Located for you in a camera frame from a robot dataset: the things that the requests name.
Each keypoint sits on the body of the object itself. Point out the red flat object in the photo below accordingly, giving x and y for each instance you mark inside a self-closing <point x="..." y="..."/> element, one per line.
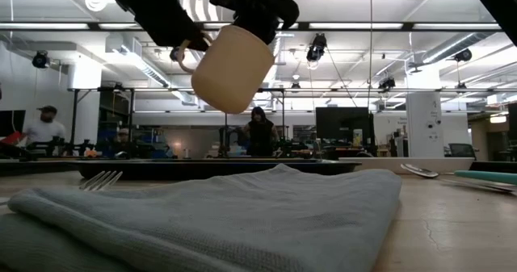
<point x="12" y="139"/>

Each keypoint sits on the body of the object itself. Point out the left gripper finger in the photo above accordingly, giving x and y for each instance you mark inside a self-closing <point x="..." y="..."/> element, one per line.
<point x="177" y="30"/>
<point x="264" y="23"/>

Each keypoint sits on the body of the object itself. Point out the large black monitor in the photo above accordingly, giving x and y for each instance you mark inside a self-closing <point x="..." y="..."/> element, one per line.
<point x="339" y="124"/>

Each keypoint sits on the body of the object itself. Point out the black plastic tray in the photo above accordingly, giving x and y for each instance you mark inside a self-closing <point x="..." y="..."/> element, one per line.
<point x="161" y="170"/>

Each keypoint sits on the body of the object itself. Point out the person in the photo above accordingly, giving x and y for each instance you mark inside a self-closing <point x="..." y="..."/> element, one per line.
<point x="260" y="135"/>
<point x="123" y="139"/>
<point x="44" y="130"/>

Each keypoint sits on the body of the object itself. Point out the metal fork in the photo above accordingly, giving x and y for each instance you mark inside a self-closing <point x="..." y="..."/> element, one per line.
<point x="87" y="186"/>

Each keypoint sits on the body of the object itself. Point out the black table frame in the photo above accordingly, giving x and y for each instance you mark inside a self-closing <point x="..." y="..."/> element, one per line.
<point x="36" y="167"/>

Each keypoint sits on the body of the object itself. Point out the grey cloth napkin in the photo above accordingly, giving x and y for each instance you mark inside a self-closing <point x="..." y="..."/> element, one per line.
<point x="222" y="215"/>

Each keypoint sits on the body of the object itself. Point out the orange mug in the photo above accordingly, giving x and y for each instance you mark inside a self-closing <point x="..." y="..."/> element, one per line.
<point x="234" y="74"/>

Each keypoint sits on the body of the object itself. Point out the lit wall lamp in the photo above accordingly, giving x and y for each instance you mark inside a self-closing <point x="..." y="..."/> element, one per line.
<point x="498" y="119"/>

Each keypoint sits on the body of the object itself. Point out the black hanging camera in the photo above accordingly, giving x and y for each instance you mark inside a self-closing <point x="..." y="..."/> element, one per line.
<point x="386" y="83"/>
<point x="317" y="48"/>
<point x="173" y="55"/>
<point x="462" y="55"/>
<point x="40" y="59"/>

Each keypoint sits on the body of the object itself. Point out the small orange object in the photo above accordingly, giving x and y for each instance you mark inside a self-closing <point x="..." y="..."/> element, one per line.
<point x="91" y="153"/>

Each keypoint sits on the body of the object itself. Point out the small black monitor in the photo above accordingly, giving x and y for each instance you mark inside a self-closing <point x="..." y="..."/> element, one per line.
<point x="12" y="122"/>

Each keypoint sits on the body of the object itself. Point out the white square column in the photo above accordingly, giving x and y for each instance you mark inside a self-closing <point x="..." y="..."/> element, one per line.
<point x="424" y="114"/>
<point x="85" y="78"/>

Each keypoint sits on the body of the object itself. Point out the dark office chair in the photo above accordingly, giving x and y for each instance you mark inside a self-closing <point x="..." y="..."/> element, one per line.
<point x="462" y="151"/>

